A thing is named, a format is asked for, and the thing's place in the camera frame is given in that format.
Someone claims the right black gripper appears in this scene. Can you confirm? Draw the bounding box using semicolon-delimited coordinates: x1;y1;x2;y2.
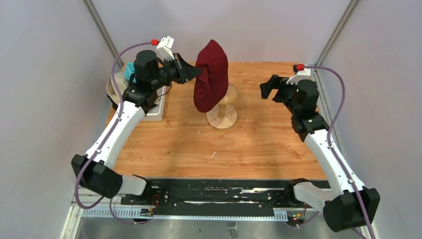
260;75;299;116

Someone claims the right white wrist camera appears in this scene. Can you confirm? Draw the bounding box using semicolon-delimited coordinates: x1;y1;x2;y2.
286;63;311;85

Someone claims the wooden hat stand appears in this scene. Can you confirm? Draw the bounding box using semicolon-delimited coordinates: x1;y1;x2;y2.
206;83;238;130

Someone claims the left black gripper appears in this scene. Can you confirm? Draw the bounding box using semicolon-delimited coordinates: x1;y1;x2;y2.
150;53;202;90

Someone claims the maroon bucket hat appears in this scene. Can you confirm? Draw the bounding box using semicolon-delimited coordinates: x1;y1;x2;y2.
194;39;228;113

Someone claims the white perforated plastic basket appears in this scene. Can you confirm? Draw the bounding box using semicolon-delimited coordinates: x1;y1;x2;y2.
142;86;169;121

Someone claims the teal bucket hat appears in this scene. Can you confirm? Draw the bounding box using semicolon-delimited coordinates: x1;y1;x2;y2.
123;62;135;83

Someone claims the beige bucket hat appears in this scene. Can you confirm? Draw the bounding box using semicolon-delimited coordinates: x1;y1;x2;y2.
106;72;128;105

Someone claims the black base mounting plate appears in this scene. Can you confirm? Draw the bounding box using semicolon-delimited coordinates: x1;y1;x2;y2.
113;177;330;219

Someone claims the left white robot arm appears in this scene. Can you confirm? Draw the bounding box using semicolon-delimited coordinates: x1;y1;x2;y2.
71;50;202;206

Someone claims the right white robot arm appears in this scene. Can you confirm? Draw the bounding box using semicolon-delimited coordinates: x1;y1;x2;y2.
259;75;380;232

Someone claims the white slotted cable duct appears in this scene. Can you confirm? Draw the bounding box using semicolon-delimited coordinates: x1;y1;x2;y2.
82;207;289;222

